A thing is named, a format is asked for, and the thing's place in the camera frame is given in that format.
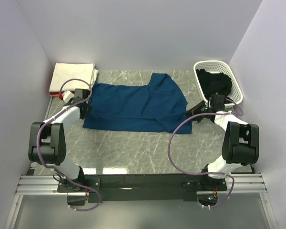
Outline white plastic laundry basket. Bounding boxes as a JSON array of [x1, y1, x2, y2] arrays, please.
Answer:
[[193, 60, 243, 105]]

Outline blue t-shirt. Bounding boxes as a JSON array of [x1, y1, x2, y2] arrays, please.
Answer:
[[83, 73, 192, 134]]

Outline folded white t-shirt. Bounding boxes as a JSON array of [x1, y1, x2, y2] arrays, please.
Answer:
[[49, 63, 98, 92]]

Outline black clothes in basket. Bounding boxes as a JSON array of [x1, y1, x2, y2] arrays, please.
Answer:
[[196, 69, 232, 99]]

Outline black base beam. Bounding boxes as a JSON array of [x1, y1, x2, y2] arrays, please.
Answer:
[[57, 174, 227, 206]]

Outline aluminium rail frame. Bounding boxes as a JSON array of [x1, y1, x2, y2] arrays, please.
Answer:
[[4, 173, 278, 229]]

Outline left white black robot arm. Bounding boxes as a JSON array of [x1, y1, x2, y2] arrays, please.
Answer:
[[28, 89, 92, 192]]

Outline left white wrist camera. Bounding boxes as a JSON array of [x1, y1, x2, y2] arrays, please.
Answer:
[[58, 91, 74, 103]]

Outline folded red t-shirt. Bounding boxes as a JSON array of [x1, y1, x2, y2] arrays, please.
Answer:
[[49, 92, 61, 96]]

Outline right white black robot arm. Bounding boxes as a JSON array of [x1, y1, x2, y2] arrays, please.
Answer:
[[185, 94, 259, 190]]

